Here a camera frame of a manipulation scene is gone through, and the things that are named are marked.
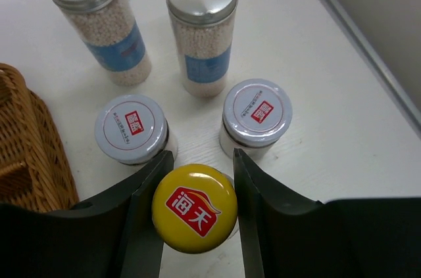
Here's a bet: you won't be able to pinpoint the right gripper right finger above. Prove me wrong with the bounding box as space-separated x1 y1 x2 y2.
233 149 420 277

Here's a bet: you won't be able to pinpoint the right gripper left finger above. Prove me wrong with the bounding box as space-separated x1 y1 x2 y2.
1 151 174 277

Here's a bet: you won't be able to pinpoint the yellow cap sauce bottle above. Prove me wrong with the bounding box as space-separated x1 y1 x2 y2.
151 164 238 254

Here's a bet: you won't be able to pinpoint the short sauce jar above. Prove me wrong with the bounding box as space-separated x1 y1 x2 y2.
219 78 293 160
94 95 178 166

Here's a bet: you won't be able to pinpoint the tall jar blue label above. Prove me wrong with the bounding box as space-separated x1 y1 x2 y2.
166 0 238 98
52 0 152 86

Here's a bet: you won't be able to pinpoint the brown wicker divided basket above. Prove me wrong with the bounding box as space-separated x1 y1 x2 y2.
1 64 79 213

